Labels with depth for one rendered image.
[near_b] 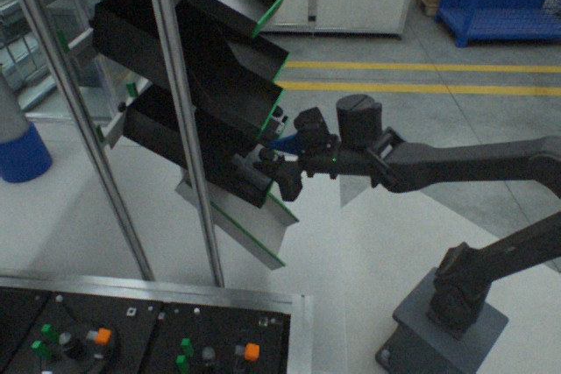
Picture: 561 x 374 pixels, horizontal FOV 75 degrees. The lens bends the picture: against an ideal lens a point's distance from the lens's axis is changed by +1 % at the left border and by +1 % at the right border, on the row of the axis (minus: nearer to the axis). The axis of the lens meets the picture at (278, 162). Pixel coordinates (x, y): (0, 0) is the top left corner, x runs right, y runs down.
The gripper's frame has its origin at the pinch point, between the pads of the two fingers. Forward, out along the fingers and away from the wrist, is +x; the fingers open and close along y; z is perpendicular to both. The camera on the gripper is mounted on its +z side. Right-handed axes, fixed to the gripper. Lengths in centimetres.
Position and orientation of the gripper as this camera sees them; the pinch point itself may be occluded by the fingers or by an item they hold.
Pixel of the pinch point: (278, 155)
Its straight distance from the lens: 66.3
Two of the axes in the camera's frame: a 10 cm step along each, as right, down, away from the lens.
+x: -9.0, -0.5, 4.3
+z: -2.1, -8.3, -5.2
